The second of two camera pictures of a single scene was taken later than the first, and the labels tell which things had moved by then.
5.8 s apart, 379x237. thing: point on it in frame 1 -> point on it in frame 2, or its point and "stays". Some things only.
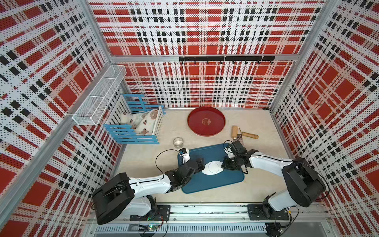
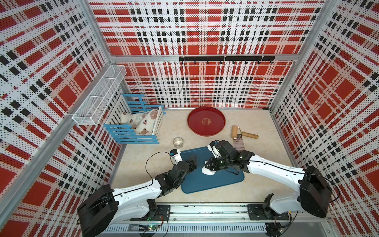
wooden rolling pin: (236, 134) stays
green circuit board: (151, 227) stays
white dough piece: (212, 168) stays
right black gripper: (226, 165) -> (211, 160)
